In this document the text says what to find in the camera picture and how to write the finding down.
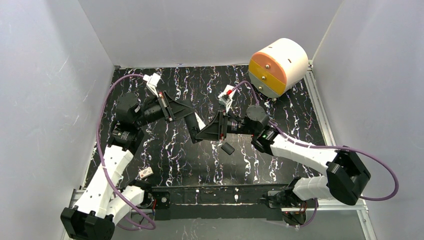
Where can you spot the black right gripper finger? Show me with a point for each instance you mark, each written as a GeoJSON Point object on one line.
{"type": "Point", "coordinates": [208, 137]}
{"type": "Point", "coordinates": [211, 129]}

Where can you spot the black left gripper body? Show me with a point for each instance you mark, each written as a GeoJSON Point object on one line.
{"type": "Point", "coordinates": [163, 106]}

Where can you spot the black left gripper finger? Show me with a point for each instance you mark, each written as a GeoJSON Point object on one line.
{"type": "Point", "coordinates": [177, 107]}
{"type": "Point", "coordinates": [187, 115]}

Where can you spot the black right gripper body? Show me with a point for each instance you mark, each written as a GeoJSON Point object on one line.
{"type": "Point", "coordinates": [224, 125]}

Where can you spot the black remote battery cover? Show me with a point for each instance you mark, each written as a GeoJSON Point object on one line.
{"type": "Point", "coordinates": [227, 148]}

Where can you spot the black cylindrical remote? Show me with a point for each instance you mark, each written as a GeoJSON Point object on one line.
{"type": "Point", "coordinates": [194, 125]}

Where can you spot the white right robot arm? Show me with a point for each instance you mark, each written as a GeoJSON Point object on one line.
{"type": "Point", "coordinates": [343, 176]}

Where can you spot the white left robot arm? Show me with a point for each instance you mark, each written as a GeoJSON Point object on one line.
{"type": "Point", "coordinates": [102, 206]}

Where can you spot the small white red remote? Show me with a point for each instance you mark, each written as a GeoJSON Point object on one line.
{"type": "Point", "coordinates": [145, 173]}

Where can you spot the black base bar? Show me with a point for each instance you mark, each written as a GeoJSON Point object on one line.
{"type": "Point", "coordinates": [240, 201]}

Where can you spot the round drawer cabinet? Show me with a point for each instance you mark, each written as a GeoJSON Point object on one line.
{"type": "Point", "coordinates": [276, 68]}

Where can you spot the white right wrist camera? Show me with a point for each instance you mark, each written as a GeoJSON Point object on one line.
{"type": "Point", "coordinates": [225, 98]}

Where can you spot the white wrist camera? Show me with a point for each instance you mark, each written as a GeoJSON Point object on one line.
{"type": "Point", "coordinates": [152, 82]}
{"type": "Point", "coordinates": [225, 98]}

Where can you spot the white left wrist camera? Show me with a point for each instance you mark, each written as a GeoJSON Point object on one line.
{"type": "Point", "coordinates": [152, 82]}

